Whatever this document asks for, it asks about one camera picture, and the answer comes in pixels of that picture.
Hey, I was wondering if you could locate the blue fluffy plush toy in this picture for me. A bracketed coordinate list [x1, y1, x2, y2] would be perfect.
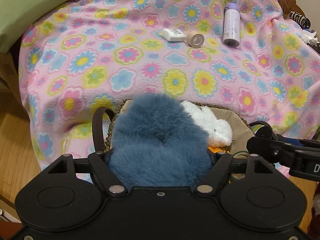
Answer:
[108, 94, 212, 189]

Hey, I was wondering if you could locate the green tape roll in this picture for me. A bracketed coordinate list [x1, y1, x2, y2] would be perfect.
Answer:
[229, 151, 249, 183]

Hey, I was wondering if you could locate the black white striped cloth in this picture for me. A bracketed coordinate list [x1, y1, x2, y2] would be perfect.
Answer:
[289, 11, 311, 29]

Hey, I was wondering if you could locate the white crumpled plastic bag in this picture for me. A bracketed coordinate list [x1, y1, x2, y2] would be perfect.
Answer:
[301, 29, 319, 46]

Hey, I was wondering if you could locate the beige tape roll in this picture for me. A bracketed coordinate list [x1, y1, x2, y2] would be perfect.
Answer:
[186, 31, 204, 48]

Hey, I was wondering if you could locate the pink floral fleece blanket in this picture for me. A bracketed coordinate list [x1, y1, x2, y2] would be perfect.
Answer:
[19, 0, 319, 168]

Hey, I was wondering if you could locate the green embroidered cushion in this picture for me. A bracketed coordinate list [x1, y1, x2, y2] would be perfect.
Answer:
[1, 0, 68, 53]

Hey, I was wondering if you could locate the purple white thermos bottle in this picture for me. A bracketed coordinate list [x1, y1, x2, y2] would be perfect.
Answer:
[222, 3, 240, 48]

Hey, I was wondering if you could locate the dark brown basket handle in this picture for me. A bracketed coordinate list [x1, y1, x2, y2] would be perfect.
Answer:
[92, 107, 115, 153]

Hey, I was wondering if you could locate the white fluffy plush toy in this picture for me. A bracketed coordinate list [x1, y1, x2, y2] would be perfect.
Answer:
[181, 101, 233, 148]

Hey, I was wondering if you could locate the woven basket with fabric liner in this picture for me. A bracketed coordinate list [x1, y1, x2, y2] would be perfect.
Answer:
[104, 100, 256, 181]

